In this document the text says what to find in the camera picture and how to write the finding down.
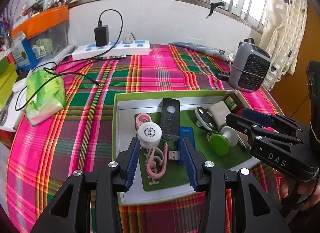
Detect green white suction knob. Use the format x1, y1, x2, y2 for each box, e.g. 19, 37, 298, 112
210, 126, 239, 156

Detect white wall charger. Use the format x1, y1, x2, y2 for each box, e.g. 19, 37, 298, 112
208, 101, 231, 130

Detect yellow green box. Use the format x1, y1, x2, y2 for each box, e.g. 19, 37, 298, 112
0, 57, 17, 109

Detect orange lid storage bin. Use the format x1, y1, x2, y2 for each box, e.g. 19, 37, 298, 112
11, 5, 69, 59

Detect blue white carton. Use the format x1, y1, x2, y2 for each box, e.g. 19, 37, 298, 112
11, 31, 39, 71

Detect person's right hand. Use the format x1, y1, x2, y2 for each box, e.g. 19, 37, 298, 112
277, 173, 319, 211

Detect grey floral folded umbrella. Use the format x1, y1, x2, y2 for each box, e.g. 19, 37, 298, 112
169, 42, 235, 61

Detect black window hook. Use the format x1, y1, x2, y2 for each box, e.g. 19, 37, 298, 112
206, 2, 225, 19

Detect grey portable fan heater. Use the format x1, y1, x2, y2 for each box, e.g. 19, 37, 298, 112
228, 42, 271, 92

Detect small white round bottle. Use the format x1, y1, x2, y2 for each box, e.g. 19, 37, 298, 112
137, 122, 162, 149

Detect white blue power strip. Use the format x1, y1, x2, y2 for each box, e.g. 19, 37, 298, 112
72, 40, 151, 60

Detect black charging cable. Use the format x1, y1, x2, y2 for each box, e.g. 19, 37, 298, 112
15, 9, 126, 112

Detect black rectangular device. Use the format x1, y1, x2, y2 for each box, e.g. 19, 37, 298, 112
160, 98, 180, 141

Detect blue usb stick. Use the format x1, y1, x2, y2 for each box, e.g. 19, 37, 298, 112
168, 127, 196, 165

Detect green tissue pack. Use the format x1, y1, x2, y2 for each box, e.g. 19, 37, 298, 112
25, 69, 66, 126

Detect black power adapter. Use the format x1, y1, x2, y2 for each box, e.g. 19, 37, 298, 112
94, 25, 110, 47

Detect cream patterned curtain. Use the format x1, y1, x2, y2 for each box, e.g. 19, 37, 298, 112
259, 0, 308, 90

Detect green cardboard box tray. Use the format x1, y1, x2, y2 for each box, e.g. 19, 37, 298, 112
111, 89, 261, 207

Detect brown bottle red cap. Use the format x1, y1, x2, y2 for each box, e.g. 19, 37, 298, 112
224, 93, 245, 116

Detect plaid pink green tablecloth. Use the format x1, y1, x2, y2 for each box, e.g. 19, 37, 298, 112
6, 44, 286, 233

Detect pink plastic clip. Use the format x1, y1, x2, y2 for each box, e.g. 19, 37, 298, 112
135, 113, 152, 130

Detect pink hair claw clip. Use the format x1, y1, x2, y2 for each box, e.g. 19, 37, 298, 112
146, 143, 168, 180

